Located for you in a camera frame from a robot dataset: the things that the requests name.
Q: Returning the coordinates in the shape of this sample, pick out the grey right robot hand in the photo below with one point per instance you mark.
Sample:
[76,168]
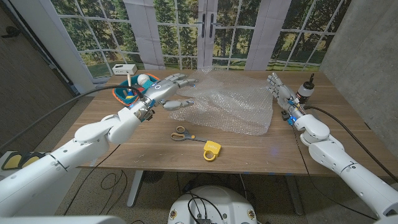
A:
[284,93]

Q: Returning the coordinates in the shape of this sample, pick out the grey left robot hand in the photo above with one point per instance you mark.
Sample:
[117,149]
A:
[161,90]

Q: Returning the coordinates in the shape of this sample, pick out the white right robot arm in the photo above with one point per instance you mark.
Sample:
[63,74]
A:
[326,152]

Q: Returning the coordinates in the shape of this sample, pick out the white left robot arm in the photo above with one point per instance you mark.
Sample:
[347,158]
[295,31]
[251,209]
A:
[93,137]

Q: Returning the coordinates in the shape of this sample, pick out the clear dispenser bottle black cap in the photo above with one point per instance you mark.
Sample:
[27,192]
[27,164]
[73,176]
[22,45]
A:
[306,90]

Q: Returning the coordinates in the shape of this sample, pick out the teal basket orange rim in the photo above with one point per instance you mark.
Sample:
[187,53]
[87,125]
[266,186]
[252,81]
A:
[119,93]

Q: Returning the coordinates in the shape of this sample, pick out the clear bubble wrap sheet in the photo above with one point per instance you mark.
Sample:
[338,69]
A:
[224,105]

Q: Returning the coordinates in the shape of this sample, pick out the teal block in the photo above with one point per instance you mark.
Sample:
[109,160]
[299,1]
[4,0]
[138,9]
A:
[146,84]

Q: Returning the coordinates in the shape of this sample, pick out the white baseball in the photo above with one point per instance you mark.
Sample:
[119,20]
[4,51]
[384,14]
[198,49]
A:
[143,79]

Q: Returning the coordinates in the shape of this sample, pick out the red round toy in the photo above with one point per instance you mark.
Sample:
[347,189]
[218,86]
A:
[138,92]

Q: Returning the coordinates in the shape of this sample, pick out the white power box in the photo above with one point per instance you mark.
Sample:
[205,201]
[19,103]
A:
[124,69]

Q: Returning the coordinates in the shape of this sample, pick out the printed forest window backdrop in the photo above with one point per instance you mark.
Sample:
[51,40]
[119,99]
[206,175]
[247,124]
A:
[248,31]

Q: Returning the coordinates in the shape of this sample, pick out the yellow padlock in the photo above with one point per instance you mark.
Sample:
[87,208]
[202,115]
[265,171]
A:
[213,147]

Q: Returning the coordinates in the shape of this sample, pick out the black ribbed round object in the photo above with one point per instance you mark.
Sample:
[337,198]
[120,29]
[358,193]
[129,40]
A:
[153,176]

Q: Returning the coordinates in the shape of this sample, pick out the grey table leg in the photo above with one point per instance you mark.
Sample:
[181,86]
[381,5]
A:
[293,196]

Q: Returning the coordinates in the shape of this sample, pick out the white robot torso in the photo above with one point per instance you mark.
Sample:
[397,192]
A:
[217,199]

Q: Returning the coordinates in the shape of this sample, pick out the black slipper yellow insole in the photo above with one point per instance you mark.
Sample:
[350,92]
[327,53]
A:
[12,161]
[31,158]

